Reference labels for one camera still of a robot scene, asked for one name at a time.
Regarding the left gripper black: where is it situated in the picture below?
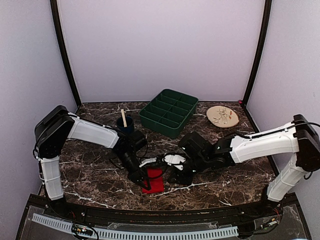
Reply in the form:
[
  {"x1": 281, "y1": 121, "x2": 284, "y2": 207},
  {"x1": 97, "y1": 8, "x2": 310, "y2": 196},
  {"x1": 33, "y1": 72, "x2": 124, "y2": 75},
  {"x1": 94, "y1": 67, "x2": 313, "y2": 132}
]
[{"x1": 115, "y1": 150, "x2": 151, "y2": 190}]

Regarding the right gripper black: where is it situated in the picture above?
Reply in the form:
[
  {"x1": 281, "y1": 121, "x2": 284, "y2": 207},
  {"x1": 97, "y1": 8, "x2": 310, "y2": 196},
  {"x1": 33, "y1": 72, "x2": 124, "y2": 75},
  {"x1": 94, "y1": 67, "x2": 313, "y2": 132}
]
[{"x1": 167, "y1": 154, "x2": 210, "y2": 187}]

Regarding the red santa sock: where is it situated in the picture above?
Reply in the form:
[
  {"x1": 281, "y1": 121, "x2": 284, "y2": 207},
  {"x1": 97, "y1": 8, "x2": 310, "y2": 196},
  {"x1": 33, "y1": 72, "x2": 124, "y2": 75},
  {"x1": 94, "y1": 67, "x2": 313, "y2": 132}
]
[{"x1": 142, "y1": 167, "x2": 164, "y2": 194}]

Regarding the green compartment tray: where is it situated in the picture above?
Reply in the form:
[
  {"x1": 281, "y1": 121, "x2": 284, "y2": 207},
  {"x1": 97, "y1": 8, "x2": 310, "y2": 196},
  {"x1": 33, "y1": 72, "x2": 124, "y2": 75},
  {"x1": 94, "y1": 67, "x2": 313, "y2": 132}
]
[{"x1": 139, "y1": 89, "x2": 199, "y2": 139}]

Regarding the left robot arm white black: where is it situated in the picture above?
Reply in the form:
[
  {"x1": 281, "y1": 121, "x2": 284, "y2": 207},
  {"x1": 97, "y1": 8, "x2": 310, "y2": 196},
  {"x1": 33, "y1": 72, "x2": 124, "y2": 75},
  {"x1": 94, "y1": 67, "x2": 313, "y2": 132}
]
[{"x1": 32, "y1": 105, "x2": 151, "y2": 218}]

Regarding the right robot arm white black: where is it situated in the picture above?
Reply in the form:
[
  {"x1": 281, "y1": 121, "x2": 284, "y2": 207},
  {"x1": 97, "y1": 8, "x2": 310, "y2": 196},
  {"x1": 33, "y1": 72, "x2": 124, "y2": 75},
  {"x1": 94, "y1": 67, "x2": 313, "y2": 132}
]
[{"x1": 163, "y1": 114, "x2": 320, "y2": 217}]

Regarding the beige decorated plate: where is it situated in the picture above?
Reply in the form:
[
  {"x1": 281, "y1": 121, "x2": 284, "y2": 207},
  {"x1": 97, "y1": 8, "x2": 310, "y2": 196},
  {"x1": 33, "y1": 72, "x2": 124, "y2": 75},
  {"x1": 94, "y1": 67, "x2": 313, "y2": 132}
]
[{"x1": 206, "y1": 105, "x2": 240, "y2": 128}]

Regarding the dark blue mug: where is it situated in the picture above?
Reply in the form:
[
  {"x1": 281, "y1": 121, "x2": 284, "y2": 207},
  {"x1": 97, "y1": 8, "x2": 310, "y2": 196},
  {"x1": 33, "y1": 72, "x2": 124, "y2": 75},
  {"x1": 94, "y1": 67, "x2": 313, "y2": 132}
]
[{"x1": 116, "y1": 116, "x2": 135, "y2": 135}]

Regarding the wooden stick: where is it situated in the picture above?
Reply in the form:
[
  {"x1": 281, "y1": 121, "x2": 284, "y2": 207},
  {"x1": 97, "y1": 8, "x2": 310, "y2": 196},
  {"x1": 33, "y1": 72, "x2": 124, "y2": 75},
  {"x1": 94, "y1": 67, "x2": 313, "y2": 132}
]
[{"x1": 120, "y1": 108, "x2": 128, "y2": 128}]

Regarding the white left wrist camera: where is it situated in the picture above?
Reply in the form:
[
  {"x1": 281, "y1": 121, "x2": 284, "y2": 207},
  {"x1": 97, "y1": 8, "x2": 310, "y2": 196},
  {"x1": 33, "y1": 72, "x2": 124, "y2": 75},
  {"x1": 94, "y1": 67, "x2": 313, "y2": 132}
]
[{"x1": 139, "y1": 157, "x2": 157, "y2": 168}]

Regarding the black front rail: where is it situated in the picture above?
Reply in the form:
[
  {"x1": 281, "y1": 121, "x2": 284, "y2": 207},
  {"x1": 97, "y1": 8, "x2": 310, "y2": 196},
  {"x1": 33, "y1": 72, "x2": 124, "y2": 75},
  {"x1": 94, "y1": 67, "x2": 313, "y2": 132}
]
[{"x1": 53, "y1": 201, "x2": 262, "y2": 225}]

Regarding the white slotted cable duct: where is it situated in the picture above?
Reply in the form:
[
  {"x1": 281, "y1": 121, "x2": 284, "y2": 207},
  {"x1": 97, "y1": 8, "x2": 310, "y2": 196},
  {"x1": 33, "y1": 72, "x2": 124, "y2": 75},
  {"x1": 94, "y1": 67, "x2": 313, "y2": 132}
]
[{"x1": 31, "y1": 213, "x2": 239, "y2": 240}]

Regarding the right black frame post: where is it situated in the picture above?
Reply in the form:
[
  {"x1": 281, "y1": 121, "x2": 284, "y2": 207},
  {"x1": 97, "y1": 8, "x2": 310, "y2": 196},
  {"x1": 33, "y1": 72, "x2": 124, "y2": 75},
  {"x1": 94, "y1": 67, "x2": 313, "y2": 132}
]
[{"x1": 242, "y1": 0, "x2": 273, "y2": 108}]

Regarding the black frame post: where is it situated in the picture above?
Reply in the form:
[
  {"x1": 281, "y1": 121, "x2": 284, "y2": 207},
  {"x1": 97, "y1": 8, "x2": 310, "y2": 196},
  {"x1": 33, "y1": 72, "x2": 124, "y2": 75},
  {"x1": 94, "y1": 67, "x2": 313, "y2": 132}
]
[
  {"x1": 49, "y1": 0, "x2": 82, "y2": 108},
  {"x1": 242, "y1": 0, "x2": 273, "y2": 108}
]

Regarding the left black frame post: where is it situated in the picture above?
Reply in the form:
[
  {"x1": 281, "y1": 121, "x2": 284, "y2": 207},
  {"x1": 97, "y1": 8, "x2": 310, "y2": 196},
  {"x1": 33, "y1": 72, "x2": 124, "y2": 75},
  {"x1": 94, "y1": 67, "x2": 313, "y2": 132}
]
[{"x1": 49, "y1": 0, "x2": 82, "y2": 108}]

